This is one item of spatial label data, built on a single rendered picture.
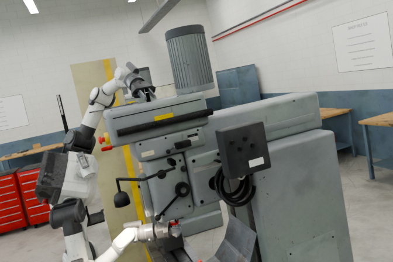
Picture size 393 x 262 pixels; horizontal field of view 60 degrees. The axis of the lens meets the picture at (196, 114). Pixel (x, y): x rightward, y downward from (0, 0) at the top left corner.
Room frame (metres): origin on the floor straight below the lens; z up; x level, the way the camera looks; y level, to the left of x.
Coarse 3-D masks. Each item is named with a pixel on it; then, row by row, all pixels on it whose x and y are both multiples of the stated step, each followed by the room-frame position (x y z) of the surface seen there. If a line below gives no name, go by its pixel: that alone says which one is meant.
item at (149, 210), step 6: (138, 174) 1.65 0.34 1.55; (144, 174) 1.63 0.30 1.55; (144, 186) 1.62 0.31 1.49; (144, 192) 1.62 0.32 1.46; (144, 198) 1.62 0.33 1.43; (150, 198) 1.62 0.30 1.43; (144, 204) 1.62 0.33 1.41; (150, 204) 1.62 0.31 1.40; (144, 210) 1.64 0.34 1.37; (150, 210) 1.62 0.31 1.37
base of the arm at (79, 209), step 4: (76, 200) 1.71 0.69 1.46; (80, 200) 1.71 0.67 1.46; (60, 204) 1.71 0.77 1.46; (64, 204) 1.70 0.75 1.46; (68, 204) 1.70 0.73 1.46; (72, 204) 1.70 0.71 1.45; (76, 204) 1.67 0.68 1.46; (80, 204) 1.68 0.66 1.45; (52, 208) 1.68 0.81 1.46; (56, 208) 1.69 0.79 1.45; (60, 208) 1.70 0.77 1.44; (76, 208) 1.64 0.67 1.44; (80, 208) 1.67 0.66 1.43; (84, 208) 1.73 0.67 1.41; (52, 212) 1.65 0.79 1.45; (76, 212) 1.63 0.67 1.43; (80, 212) 1.65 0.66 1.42; (84, 212) 1.71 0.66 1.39; (76, 216) 1.62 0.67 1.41; (80, 216) 1.63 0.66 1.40; (84, 216) 1.69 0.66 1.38; (52, 220) 1.62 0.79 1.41; (80, 220) 1.63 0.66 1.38; (52, 224) 1.62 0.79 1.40; (56, 228) 1.64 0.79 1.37
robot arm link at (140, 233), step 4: (140, 220) 1.70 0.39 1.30; (124, 224) 1.70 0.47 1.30; (128, 224) 1.69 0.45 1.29; (132, 224) 1.69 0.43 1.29; (136, 224) 1.69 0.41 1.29; (140, 224) 1.68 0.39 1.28; (124, 228) 1.69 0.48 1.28; (132, 228) 1.66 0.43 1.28; (136, 228) 1.68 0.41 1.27; (140, 228) 1.65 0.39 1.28; (136, 232) 1.65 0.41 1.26; (140, 232) 1.64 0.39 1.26; (136, 236) 1.64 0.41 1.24; (140, 236) 1.63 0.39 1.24; (144, 236) 1.63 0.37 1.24; (136, 240) 1.64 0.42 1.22; (140, 240) 1.64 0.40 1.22; (144, 240) 1.63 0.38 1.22
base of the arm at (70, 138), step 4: (68, 132) 1.92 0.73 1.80; (72, 132) 1.90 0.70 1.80; (76, 132) 1.90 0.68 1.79; (68, 136) 1.90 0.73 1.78; (72, 136) 1.88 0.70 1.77; (76, 136) 1.88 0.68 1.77; (64, 140) 1.93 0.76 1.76; (68, 140) 1.89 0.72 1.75; (72, 140) 1.87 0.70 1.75; (68, 144) 1.89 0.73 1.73; (72, 144) 1.87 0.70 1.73; (92, 144) 1.96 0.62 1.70; (68, 148) 1.89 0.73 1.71; (72, 148) 1.87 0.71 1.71; (76, 148) 1.89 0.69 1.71; (80, 148) 1.91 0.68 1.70; (92, 148) 1.96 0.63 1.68; (88, 152) 1.95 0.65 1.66
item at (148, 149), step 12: (180, 132) 1.59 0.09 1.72; (192, 132) 1.60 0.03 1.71; (132, 144) 1.60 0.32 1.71; (144, 144) 1.53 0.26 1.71; (156, 144) 1.55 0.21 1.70; (168, 144) 1.57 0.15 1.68; (192, 144) 1.60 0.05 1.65; (204, 144) 1.62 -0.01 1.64; (144, 156) 1.53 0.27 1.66; (156, 156) 1.55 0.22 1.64
